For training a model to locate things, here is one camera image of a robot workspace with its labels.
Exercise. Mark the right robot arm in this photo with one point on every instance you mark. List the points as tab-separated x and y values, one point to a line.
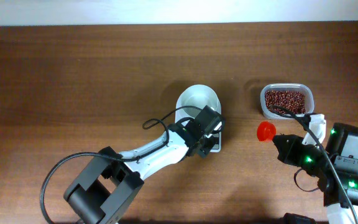
337	177

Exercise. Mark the clear plastic bean container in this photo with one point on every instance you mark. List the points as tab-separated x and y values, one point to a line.
309	100

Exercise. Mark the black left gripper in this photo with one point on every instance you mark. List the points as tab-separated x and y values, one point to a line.
207	141

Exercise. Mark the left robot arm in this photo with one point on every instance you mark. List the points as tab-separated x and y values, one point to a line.
105	188

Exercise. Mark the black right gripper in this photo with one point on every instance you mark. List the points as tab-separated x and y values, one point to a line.
279	143

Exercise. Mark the white round bowl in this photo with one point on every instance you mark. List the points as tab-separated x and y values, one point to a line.
198	96

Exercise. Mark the red beans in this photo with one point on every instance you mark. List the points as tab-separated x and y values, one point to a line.
291	100

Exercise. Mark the red plastic measuring scoop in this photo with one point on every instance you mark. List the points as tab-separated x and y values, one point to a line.
266	131

